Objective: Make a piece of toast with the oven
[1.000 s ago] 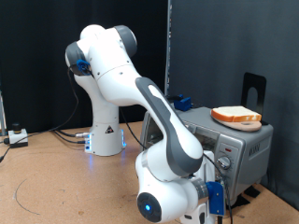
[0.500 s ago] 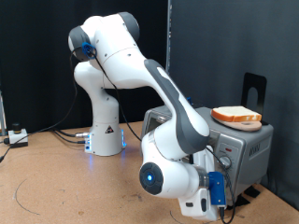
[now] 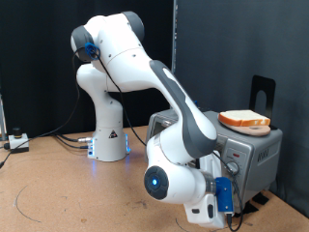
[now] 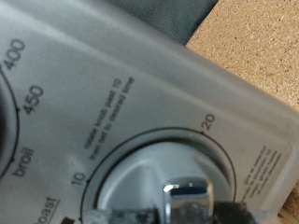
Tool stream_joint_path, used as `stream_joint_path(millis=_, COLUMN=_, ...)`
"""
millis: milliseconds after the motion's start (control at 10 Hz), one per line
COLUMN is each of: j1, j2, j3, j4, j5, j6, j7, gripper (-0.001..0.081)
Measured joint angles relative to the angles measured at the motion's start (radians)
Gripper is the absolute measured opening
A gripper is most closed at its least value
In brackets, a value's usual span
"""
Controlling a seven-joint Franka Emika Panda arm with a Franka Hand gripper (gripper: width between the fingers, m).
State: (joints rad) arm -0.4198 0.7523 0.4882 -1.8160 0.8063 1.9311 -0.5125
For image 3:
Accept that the black metal bookend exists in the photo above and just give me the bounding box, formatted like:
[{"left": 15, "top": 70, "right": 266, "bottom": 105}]
[{"left": 249, "top": 74, "right": 278, "bottom": 131}]

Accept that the white bread slice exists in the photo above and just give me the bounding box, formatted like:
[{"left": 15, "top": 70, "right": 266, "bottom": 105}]
[{"left": 217, "top": 109, "right": 271, "bottom": 128}]

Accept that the black foam pad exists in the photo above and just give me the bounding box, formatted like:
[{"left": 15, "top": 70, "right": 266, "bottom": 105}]
[
  {"left": 234, "top": 201, "right": 259, "bottom": 218},
  {"left": 252, "top": 192, "right": 269, "bottom": 206}
]

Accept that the long black hanging cable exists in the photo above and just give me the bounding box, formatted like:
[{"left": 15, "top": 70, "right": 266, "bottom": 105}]
[{"left": 0, "top": 47, "right": 88, "bottom": 169}]

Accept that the white power box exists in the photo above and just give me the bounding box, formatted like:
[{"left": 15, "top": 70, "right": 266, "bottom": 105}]
[{"left": 8, "top": 127, "right": 30, "bottom": 154}]

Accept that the vertical metal pole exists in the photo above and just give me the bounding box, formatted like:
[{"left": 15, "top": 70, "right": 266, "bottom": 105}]
[{"left": 169, "top": 0, "right": 179, "bottom": 75}]

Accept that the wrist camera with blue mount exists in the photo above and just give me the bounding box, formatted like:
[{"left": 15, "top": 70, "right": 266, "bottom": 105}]
[{"left": 214, "top": 176, "right": 235, "bottom": 214}]

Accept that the grey curtain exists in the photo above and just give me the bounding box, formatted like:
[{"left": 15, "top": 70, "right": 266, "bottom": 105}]
[{"left": 177, "top": 0, "right": 309, "bottom": 218}]

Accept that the thin black base cable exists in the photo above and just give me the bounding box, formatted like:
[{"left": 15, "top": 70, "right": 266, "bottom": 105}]
[{"left": 55, "top": 134, "right": 90, "bottom": 150}]

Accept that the silver toaster oven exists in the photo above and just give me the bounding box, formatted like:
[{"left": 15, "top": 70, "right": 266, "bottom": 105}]
[{"left": 146, "top": 108, "right": 284, "bottom": 215}]

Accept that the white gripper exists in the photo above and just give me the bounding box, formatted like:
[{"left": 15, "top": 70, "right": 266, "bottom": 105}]
[{"left": 183, "top": 152, "right": 227, "bottom": 230}]

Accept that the silver oven knob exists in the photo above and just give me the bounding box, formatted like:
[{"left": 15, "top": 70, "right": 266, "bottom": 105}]
[{"left": 226, "top": 160, "right": 240, "bottom": 177}]

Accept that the blue cable clip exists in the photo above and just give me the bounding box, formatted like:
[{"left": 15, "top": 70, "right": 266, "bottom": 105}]
[{"left": 84, "top": 42, "right": 101, "bottom": 61}]

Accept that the black curtain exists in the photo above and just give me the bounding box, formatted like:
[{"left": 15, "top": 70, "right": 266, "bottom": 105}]
[{"left": 0, "top": 0, "right": 175, "bottom": 139}]

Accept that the metal frame bar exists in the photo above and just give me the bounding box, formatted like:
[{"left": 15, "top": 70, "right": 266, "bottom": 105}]
[{"left": 0, "top": 93, "right": 8, "bottom": 142}]

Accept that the black camera cable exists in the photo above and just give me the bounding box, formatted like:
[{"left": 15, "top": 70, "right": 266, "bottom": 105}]
[{"left": 93, "top": 51, "right": 245, "bottom": 232}]

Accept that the black cable with silver connector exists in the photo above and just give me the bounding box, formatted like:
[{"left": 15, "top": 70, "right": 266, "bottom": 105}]
[{"left": 52, "top": 131, "right": 95, "bottom": 143}]

